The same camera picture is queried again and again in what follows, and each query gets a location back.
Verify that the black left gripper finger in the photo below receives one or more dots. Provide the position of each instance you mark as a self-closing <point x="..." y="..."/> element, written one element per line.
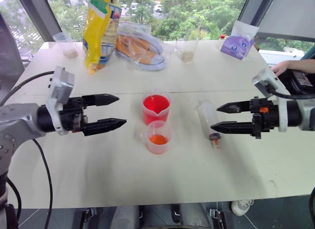
<point x="105" y="125"/>
<point x="101" y="100"/>

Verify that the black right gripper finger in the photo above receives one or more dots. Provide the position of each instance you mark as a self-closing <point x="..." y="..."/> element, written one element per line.
<point x="233" y="128"/>
<point x="236" y="107"/>

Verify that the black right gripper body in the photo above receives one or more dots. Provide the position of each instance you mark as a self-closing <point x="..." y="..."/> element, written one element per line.
<point x="267" y="118"/>

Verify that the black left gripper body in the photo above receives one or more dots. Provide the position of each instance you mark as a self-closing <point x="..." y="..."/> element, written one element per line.
<point x="71" y="115"/>

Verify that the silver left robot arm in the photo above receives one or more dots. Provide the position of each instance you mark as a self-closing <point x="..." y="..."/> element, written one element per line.
<point x="17" y="118"/>

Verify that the bare person forearm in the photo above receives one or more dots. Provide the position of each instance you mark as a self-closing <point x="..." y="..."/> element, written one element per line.
<point x="302" y="65"/>

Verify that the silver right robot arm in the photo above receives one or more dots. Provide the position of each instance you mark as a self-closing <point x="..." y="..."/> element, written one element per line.
<point x="307" y="114"/>

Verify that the clear plastic syringe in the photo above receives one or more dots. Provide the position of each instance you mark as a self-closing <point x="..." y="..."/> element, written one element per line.
<point x="208" y="115"/>

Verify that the beaker with red liquid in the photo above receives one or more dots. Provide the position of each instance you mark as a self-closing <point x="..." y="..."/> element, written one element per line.
<point x="156" y="106"/>

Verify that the small cup with orange liquid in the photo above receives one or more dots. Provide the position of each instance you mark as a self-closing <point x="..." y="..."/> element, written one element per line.
<point x="158" y="140"/>

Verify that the clear cup with pale grains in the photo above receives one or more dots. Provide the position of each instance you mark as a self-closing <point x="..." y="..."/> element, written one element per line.
<point x="69" y="48"/>

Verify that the tall clear cup with grains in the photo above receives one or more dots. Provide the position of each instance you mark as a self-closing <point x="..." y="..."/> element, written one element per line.
<point x="187" y="54"/>

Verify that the bare person hand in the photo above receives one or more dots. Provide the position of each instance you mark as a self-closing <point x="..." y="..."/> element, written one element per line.
<point x="281" y="66"/>

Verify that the black device with red label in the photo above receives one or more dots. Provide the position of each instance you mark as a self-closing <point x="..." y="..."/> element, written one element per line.
<point x="297" y="81"/>

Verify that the purple tissue pack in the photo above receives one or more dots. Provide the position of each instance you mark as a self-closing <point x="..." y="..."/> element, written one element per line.
<point x="236" y="46"/>

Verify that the yellow snack bag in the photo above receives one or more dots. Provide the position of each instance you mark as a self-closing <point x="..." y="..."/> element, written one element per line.
<point x="98" y="32"/>

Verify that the white sneaker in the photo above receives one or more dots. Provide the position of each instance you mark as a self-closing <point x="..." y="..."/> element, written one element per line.
<point x="240" y="206"/>

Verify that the dark grey panel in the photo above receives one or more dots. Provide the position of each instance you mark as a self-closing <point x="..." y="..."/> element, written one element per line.
<point x="9" y="56"/>

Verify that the grey rounded robot leg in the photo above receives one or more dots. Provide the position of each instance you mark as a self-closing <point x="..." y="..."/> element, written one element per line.
<point x="194" y="215"/>
<point x="125" y="218"/>

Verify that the grey window pillar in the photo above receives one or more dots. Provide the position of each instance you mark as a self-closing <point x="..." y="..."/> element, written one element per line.
<point x="275" y="12"/>
<point x="41" y="14"/>

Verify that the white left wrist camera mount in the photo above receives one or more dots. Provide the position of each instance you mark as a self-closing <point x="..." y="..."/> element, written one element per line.
<point x="60" y="86"/>

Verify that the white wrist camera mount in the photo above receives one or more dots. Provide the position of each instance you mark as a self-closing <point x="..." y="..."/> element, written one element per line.
<point x="267" y="80"/>
<point x="60" y="86"/>

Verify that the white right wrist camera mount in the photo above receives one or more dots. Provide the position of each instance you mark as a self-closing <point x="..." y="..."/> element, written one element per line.
<point x="267" y="80"/>

